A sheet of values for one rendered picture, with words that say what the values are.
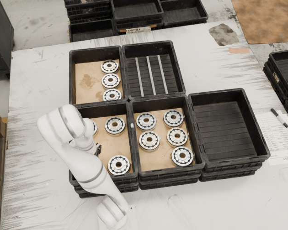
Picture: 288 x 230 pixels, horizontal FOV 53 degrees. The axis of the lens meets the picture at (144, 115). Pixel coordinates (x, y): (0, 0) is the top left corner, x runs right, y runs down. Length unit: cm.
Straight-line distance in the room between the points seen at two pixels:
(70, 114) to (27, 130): 103
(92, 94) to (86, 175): 83
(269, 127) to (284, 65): 108
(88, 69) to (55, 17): 185
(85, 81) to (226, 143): 85
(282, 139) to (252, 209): 45
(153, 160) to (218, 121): 41
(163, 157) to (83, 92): 58
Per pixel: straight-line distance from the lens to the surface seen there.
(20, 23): 359
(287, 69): 275
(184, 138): 145
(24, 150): 171
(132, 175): 128
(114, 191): 99
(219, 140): 151
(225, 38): 217
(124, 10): 269
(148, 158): 142
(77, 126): 76
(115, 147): 146
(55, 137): 76
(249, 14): 361
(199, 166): 132
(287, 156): 174
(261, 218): 156
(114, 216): 106
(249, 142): 155
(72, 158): 84
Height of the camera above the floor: 213
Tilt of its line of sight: 57 degrees down
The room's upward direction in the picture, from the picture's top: 1 degrees counter-clockwise
